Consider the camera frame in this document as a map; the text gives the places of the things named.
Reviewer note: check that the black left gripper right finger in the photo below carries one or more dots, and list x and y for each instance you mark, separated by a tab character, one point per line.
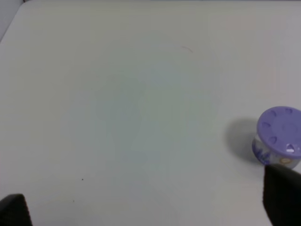
282	195

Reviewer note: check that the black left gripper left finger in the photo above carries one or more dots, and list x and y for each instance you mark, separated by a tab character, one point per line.
14	211

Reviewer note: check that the purple lidded round container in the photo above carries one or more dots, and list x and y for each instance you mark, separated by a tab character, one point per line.
278	137

